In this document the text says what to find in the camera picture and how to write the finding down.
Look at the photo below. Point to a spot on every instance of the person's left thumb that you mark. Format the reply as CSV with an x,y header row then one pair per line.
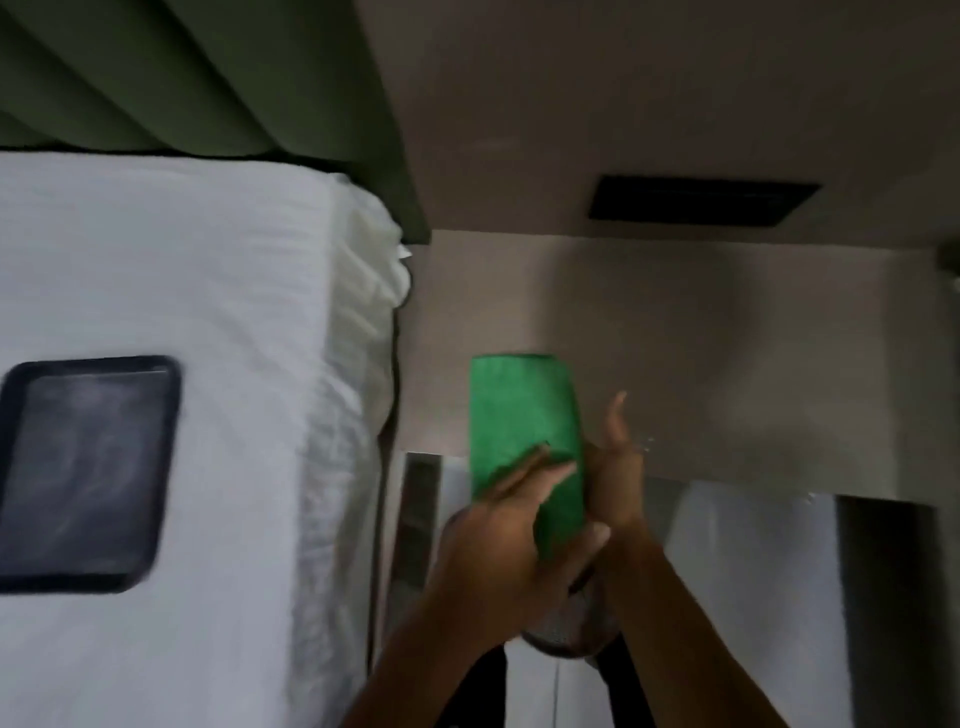
x,y
581,551

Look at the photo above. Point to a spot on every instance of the person's left hand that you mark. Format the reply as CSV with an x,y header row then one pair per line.
x,y
487,559

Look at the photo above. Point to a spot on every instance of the grey round mesh object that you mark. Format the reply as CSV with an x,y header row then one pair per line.
x,y
566,634

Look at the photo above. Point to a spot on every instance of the person's left forearm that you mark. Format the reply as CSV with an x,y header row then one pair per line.
x,y
427,675

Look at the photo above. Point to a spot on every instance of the black rectangular tray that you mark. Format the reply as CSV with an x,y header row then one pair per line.
x,y
86,472

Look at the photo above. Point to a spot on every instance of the person's left middle finger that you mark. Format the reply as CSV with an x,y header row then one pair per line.
x,y
521,466

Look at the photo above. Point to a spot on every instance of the white bed sheet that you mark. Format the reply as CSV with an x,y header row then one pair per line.
x,y
225,375

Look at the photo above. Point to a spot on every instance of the green microfibre cloth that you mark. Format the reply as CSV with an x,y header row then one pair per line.
x,y
517,409

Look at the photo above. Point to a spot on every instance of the person's right fingers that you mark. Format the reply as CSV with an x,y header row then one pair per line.
x,y
617,420

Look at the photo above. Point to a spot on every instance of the green padded headboard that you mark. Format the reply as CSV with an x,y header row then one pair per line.
x,y
225,67

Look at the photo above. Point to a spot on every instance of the black air vent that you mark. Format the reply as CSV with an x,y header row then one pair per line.
x,y
701,199

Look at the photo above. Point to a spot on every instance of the person's right forearm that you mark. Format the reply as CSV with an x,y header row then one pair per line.
x,y
675,637

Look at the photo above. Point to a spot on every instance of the person's right hand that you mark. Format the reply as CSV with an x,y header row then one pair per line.
x,y
615,487

